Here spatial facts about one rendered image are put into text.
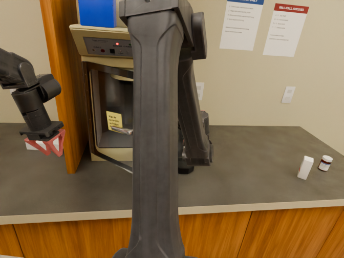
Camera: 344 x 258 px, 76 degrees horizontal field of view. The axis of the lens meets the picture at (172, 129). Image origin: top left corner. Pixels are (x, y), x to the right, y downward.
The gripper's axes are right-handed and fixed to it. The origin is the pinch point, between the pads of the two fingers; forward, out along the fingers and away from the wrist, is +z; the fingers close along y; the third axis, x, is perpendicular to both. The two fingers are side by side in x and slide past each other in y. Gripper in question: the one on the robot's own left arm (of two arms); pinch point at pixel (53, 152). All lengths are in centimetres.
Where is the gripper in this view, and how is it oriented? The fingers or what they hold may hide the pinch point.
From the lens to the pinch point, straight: 74.8
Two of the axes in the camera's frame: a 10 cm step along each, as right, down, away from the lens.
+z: 1.3, 8.6, 4.9
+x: -3.0, 5.1, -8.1
